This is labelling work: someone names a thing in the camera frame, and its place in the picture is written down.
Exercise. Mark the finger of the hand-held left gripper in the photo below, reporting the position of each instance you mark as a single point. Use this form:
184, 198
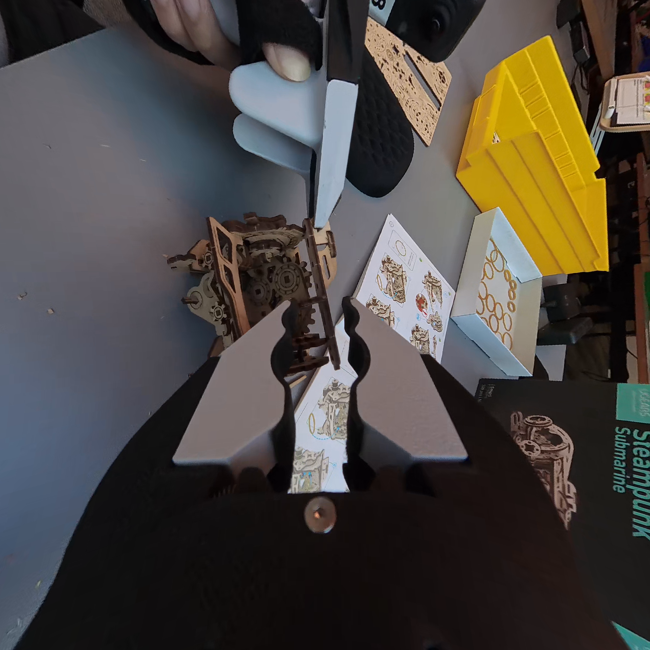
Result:
335, 147

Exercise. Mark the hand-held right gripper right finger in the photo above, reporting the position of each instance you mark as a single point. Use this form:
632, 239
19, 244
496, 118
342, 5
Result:
401, 401

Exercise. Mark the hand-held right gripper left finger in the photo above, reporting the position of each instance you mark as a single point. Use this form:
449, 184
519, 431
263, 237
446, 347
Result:
233, 401

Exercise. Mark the wooden mechanical gear model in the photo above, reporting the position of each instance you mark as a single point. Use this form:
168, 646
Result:
264, 274

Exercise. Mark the grey desk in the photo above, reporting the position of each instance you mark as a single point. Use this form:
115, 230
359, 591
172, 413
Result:
101, 203

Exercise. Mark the person's left hand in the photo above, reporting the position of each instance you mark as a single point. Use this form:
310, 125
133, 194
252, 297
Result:
284, 35

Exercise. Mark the laser-cut wooden parts sheet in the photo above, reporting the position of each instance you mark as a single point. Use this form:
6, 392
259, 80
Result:
424, 96

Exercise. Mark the illustrated instruction booklet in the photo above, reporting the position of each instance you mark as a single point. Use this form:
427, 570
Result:
406, 284

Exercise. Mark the pile of tan rubber rings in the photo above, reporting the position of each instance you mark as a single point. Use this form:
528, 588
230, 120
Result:
500, 299

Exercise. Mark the yellow plastic storage bin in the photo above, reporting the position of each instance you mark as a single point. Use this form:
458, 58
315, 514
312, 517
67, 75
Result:
538, 167

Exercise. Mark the white cardboard tray box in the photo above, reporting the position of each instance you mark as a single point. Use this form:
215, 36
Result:
513, 243

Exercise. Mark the dark office chair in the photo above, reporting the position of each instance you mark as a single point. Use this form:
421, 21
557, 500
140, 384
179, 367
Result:
566, 320

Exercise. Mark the clipboard with printed paper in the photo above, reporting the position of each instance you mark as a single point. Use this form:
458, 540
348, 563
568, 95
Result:
629, 101

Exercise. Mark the black model kit box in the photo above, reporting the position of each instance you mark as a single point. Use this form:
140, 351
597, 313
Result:
599, 558

